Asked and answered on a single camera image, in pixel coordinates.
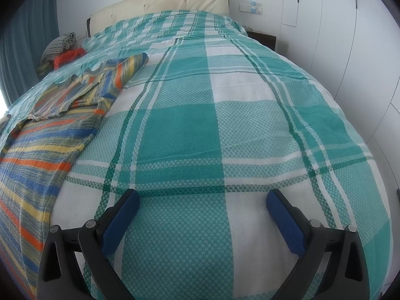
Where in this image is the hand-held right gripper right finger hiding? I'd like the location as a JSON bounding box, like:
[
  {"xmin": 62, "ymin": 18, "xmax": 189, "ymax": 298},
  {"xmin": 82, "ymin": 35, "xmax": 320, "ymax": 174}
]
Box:
[{"xmin": 265, "ymin": 189, "xmax": 371, "ymax": 300}]

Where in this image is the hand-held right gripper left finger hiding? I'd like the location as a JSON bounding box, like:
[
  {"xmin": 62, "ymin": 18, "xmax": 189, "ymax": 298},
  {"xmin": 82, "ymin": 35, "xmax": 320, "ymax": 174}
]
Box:
[{"xmin": 37, "ymin": 189, "xmax": 141, "ymax": 300}]

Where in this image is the striped knit sweater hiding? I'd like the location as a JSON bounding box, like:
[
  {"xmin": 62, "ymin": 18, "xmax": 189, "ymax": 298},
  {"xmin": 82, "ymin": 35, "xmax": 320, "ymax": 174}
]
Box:
[{"xmin": 0, "ymin": 52, "xmax": 149, "ymax": 299}]

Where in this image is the teal plaid bed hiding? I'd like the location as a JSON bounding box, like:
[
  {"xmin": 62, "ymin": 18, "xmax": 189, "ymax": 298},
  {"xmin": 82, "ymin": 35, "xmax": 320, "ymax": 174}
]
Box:
[{"xmin": 0, "ymin": 10, "xmax": 394, "ymax": 300}]

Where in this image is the green cloth item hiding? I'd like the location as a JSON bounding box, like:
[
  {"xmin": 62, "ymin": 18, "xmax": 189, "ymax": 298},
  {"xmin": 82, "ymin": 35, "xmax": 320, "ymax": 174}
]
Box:
[{"xmin": 37, "ymin": 62, "xmax": 54, "ymax": 77}]

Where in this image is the red cloth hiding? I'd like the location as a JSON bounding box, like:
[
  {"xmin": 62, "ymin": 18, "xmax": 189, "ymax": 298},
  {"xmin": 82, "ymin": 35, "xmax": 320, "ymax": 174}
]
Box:
[{"xmin": 54, "ymin": 48, "xmax": 86, "ymax": 69}]

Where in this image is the white wardrobe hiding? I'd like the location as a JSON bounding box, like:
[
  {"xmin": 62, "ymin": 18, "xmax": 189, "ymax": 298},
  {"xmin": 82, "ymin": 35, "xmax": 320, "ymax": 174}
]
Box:
[{"xmin": 275, "ymin": 0, "xmax": 400, "ymax": 257}]

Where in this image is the dark wooden nightstand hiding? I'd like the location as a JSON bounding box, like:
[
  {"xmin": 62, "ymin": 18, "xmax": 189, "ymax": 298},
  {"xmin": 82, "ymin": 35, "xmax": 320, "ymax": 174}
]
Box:
[{"xmin": 245, "ymin": 29, "xmax": 277, "ymax": 51}]

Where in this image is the grey patterned pillow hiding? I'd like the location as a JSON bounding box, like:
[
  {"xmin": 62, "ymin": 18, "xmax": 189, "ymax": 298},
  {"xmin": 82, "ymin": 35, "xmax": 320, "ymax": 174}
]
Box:
[{"xmin": 40, "ymin": 32, "xmax": 76, "ymax": 61}]

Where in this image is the blue curtain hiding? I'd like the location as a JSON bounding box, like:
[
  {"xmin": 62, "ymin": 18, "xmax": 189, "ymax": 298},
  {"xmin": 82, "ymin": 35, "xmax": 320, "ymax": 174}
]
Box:
[{"xmin": 0, "ymin": 0, "xmax": 60, "ymax": 107}]

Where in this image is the cream padded headboard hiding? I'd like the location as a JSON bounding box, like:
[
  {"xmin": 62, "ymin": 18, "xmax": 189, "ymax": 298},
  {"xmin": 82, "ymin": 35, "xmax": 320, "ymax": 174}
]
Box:
[{"xmin": 87, "ymin": 0, "xmax": 230, "ymax": 40}]

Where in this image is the white wall socket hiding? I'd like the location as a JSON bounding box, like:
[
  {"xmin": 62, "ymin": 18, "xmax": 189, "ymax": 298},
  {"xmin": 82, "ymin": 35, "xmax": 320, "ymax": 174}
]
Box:
[{"xmin": 240, "ymin": 1, "xmax": 263, "ymax": 14}]

